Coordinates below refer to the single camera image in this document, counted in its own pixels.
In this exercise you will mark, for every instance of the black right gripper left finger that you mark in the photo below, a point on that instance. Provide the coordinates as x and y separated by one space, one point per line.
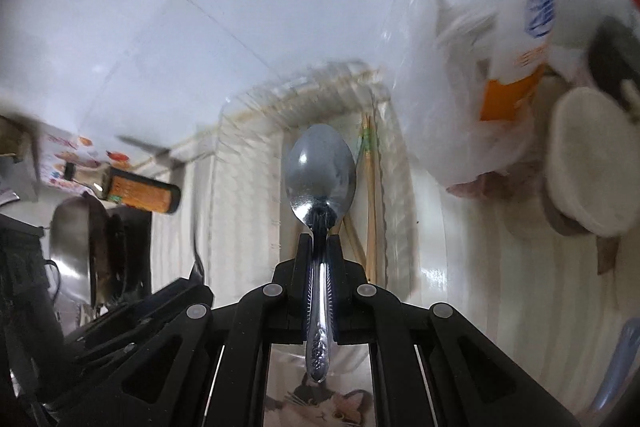
291 305

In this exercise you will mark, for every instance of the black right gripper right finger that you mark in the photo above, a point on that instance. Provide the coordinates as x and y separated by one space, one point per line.
350 311

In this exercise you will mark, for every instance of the clear plastic organizer bin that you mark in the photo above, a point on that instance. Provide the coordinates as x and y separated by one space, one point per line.
244 224

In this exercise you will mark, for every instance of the steel wok with lid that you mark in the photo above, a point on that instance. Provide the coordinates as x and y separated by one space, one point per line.
103 254

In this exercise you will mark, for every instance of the white blue logo bottle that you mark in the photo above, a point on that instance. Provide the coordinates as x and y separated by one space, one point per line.
518 58

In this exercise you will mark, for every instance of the dark soy sauce bottle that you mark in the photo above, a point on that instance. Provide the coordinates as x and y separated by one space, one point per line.
122 187

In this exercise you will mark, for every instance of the red cap dark bottle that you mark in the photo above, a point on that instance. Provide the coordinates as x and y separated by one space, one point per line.
613 58

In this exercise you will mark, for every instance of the steel spoon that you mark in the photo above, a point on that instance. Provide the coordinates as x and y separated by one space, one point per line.
320 181

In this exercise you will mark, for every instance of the colourful wall stickers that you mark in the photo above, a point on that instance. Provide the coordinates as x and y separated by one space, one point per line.
56 147

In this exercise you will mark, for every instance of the plastic bag with food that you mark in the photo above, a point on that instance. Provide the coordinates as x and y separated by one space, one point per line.
438 53

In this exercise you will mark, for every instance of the blue smartphone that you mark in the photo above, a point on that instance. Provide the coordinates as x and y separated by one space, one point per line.
619 368

